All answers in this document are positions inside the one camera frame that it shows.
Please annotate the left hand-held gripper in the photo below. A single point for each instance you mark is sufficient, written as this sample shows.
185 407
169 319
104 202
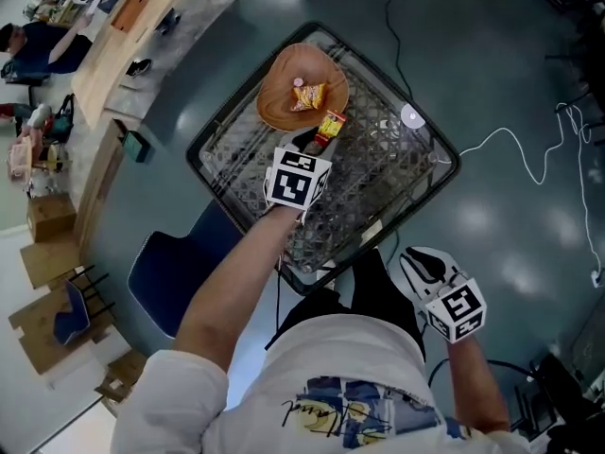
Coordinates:
290 187

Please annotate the grey stone curved bench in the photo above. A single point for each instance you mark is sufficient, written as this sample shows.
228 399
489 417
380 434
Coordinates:
198 22

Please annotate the red yellow snack packet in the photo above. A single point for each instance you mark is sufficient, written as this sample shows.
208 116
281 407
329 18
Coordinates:
331 123

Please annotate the teal and black bag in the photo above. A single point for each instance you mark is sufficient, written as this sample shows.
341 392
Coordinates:
59 123

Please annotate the person's black shorts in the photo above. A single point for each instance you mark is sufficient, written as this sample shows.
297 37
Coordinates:
373 291

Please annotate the blue chair with black legs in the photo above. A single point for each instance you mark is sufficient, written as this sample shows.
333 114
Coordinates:
71 322

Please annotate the white soft bundle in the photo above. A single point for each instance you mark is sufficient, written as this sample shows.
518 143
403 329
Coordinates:
38 114

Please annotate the person's left forearm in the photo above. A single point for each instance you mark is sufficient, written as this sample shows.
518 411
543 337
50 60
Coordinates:
236 282

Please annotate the wooden bowl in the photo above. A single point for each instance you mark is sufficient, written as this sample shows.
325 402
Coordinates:
283 69

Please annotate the yellow stool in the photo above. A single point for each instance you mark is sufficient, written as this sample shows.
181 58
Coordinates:
49 156

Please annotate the wooden partition panel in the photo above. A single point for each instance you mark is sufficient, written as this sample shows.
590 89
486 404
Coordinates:
99 187

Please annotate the orange yellow snack packet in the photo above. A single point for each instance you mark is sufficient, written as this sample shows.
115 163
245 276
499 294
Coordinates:
308 97

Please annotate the light wooden curved counter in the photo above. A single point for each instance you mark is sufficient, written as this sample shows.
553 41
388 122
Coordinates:
108 64

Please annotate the dark green box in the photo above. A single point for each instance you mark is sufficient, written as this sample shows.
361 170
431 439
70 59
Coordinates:
137 145

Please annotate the white power strip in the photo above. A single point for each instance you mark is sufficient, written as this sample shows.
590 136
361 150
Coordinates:
597 278

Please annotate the pink basket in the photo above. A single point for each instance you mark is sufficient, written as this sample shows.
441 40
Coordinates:
20 159

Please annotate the small cardboard piece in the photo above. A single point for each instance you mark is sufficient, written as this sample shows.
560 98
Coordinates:
120 376

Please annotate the closed cardboard box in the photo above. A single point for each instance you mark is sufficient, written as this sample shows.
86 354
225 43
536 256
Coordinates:
51 218

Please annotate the dark blue chair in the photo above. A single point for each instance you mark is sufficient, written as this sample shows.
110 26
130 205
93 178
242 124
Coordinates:
160 277

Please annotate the person's right forearm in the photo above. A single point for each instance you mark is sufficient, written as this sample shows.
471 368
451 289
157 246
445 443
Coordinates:
477 386

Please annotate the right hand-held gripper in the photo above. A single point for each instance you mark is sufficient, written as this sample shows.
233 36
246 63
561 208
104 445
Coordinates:
456 310

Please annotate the orange wooden tray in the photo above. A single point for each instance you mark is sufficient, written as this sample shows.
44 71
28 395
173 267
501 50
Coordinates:
127 13

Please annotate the black sneaker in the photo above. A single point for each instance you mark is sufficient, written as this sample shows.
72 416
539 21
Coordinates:
139 68
167 24

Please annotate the glass top wicker table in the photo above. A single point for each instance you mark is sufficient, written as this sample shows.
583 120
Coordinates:
378 182

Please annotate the person's white printed shirt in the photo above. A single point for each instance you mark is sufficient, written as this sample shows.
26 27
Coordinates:
331 348

